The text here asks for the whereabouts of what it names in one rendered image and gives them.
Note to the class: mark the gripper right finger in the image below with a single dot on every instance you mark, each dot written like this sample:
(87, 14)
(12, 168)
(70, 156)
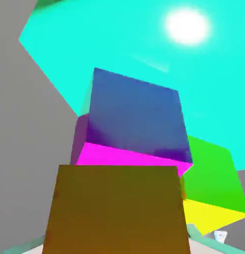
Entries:
(201, 246)

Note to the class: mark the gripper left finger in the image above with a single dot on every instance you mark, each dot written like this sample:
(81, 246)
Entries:
(29, 248)

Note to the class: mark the small orange cube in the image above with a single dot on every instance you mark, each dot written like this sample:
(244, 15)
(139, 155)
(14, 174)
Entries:
(116, 210)

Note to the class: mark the small yellow cube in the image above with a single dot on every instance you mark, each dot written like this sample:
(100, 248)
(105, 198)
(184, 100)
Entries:
(211, 178)

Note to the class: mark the small magenta cube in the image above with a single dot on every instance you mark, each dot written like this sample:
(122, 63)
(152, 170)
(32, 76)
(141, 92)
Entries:
(134, 119)

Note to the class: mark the large cyan box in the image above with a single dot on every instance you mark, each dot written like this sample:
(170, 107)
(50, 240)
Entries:
(114, 39)

